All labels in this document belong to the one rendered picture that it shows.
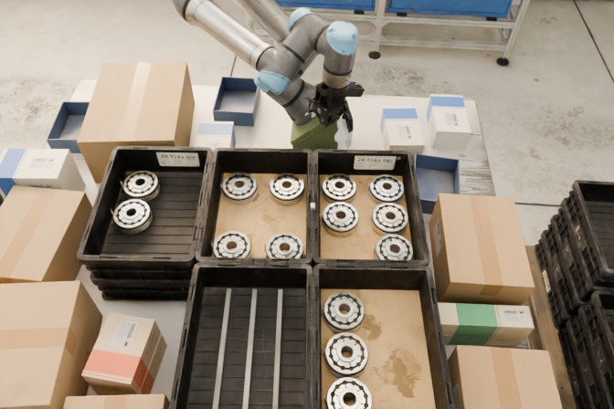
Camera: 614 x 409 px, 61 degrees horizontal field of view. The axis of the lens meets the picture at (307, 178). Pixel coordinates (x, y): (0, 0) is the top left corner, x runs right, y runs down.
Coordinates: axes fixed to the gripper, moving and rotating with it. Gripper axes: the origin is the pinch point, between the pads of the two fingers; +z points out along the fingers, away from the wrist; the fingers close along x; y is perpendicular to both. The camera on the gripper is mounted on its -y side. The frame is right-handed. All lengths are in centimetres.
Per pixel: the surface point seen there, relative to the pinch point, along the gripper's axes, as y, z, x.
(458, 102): -64, 19, 5
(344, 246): 14.5, 18.0, 23.7
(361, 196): -2.1, 17.7, 14.2
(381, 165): -12.3, 12.6, 11.7
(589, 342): -47, 58, 90
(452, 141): -51, 24, 14
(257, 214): 25.8, 19.9, -1.3
